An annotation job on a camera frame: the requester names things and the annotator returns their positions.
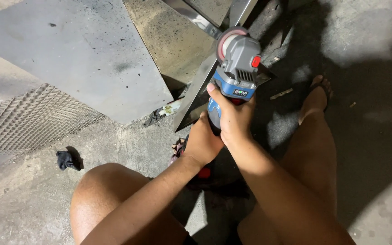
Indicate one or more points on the person's right hand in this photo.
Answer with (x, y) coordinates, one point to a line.
(235, 124)

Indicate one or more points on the person's left hand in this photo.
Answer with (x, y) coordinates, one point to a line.
(201, 143)

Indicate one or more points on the colourful crumpled cloth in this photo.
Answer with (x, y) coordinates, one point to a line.
(178, 149)

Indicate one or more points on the small red round object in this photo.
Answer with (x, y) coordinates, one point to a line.
(204, 173)

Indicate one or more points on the white tube with dark rag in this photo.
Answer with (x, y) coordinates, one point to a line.
(167, 110)

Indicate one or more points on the long shiny metal angle bar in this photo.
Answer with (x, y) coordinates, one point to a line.
(196, 90)

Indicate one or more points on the small wood splinter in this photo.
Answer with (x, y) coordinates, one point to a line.
(281, 94)

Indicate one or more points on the person's right leg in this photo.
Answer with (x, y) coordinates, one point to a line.
(313, 153)

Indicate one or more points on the person's leg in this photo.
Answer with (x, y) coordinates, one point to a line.
(313, 153)
(107, 200)

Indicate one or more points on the black sandal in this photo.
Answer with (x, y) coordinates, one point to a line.
(325, 89)

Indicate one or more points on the brown stained metal plate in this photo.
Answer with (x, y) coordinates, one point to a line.
(175, 40)

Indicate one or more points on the person's left leg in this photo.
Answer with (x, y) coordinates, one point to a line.
(107, 200)

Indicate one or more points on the black cloth rag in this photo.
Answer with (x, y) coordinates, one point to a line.
(66, 160)

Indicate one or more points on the grey metal sheet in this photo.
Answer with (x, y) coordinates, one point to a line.
(80, 58)

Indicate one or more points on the expanded metal mesh panel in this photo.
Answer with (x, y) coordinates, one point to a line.
(29, 119)

